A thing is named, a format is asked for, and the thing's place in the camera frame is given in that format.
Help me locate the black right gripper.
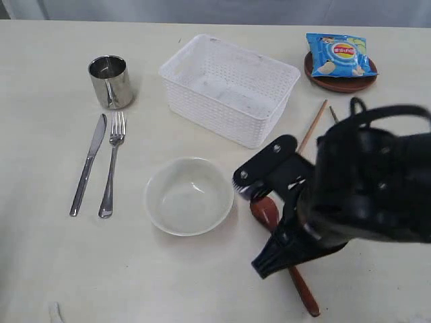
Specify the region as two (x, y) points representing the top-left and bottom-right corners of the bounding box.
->
(252, 129), (397, 278)

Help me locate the brown wooden chopstick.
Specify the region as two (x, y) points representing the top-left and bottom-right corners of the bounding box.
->
(329, 106), (339, 124)
(297, 99), (328, 154)

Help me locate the dark red wooden spoon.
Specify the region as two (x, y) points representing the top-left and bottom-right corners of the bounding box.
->
(250, 196), (321, 318)

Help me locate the dark brown round plate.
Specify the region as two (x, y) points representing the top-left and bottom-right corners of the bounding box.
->
(304, 52), (377, 94)

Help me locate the blue Lays chips bag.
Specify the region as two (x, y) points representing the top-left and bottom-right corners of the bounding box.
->
(306, 33), (377, 78)

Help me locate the white plastic perforated basket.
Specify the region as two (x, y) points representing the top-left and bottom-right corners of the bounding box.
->
(159, 34), (300, 149)

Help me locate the white patterned ceramic bowl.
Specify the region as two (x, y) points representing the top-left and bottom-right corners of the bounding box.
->
(144, 157), (234, 237)

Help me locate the silver metal fork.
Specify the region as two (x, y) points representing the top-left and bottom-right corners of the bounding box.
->
(98, 111), (126, 219)

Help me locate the silver table knife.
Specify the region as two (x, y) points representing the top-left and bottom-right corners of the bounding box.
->
(69, 114), (107, 217)

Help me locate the stainless steel cup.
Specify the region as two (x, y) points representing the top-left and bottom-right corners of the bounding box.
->
(88, 55), (134, 110)

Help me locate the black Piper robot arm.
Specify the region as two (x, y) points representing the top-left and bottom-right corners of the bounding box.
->
(251, 128), (430, 278)

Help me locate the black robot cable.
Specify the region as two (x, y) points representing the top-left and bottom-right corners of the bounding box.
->
(348, 97), (431, 131)

